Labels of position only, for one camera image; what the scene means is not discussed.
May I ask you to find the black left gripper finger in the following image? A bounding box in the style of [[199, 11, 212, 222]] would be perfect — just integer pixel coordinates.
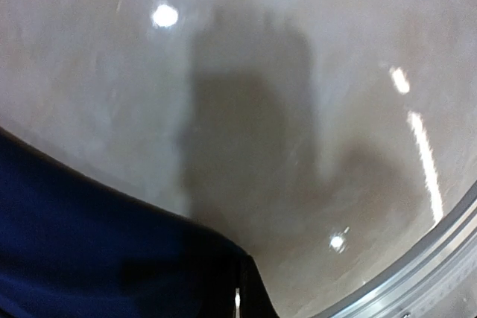
[[238, 255, 279, 318]]

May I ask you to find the navy blue Mickey t-shirt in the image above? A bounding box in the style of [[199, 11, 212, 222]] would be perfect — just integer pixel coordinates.
[[1, 133, 248, 317]]

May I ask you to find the aluminium front rail frame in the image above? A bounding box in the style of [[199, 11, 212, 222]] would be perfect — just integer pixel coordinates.
[[317, 185, 476, 317]]

